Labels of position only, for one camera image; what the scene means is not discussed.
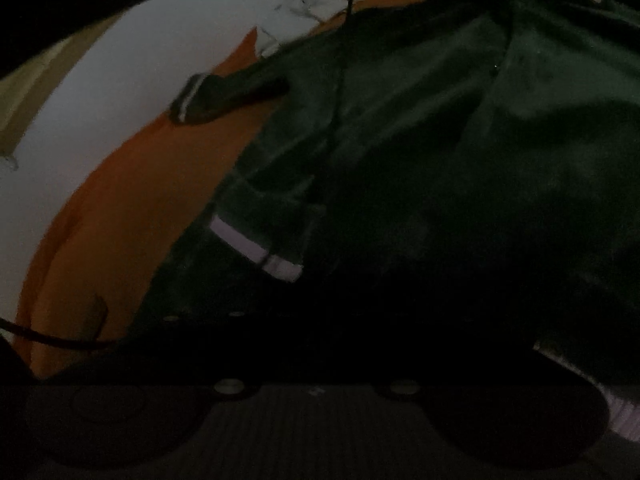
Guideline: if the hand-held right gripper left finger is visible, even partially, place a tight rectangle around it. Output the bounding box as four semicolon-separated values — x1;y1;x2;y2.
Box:
100;310;261;400

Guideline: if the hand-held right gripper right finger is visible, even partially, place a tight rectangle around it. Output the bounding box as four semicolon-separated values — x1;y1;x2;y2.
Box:
377;325;591;400

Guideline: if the dark green jacket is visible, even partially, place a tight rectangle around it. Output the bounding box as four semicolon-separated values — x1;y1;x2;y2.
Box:
125;0;640;443

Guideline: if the orange blanket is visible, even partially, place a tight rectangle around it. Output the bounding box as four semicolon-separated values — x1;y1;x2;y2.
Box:
12;0;431;378

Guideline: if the white cloth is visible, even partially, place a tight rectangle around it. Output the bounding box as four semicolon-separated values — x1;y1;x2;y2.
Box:
256;0;385;59

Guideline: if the black cable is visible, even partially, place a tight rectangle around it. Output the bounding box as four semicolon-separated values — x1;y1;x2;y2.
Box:
0;316;126;352
310;0;373;206

